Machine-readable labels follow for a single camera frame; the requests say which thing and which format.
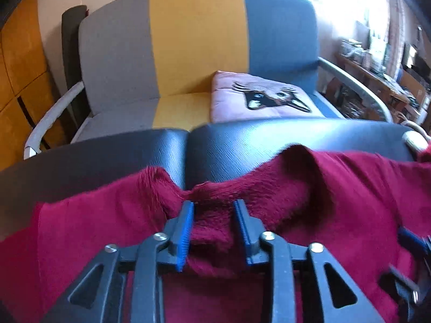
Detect pink patterned curtain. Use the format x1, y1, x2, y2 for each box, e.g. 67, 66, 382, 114
384, 0, 409, 64

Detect black board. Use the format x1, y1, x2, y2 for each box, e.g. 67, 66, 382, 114
61, 5, 89, 138

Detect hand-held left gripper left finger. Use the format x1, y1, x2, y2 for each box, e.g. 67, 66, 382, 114
42, 201, 195, 323

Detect cluttered wooden desk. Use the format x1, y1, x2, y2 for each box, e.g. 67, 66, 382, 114
335, 37, 431, 123

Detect wooden wardrobe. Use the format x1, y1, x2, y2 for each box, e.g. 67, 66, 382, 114
0, 0, 73, 172

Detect maroon fleece cloth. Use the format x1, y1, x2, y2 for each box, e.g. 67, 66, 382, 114
32, 145, 431, 323

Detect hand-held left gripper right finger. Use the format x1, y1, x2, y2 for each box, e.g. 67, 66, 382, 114
234, 199, 386, 323

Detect pink cat-print cushion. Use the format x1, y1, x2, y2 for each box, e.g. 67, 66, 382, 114
209, 71, 324, 123

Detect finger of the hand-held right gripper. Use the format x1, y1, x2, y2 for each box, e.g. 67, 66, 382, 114
397, 227, 431, 254

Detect grey yellow blue armchair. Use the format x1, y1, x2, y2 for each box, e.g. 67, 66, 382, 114
23, 0, 394, 160

